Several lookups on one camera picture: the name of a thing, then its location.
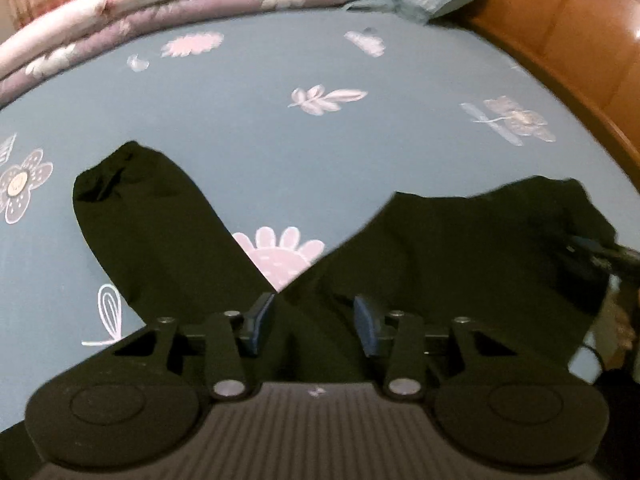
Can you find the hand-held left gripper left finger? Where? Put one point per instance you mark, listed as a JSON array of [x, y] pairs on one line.
[[260, 320]]

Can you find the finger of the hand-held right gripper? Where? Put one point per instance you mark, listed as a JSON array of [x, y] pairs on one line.
[[582, 247]]

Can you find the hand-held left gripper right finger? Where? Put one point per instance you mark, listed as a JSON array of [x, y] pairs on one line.
[[365, 325]]

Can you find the black pants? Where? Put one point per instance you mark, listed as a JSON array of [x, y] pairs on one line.
[[450, 260]]

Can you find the person's right hand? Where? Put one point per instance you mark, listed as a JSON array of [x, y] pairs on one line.
[[620, 330]]

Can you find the blue floral bed sheet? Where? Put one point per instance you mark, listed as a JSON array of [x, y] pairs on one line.
[[275, 150]]

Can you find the wooden headboard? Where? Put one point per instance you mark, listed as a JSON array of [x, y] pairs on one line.
[[575, 35]]

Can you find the folded floral quilt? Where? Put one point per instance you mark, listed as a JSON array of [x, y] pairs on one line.
[[175, 5]]

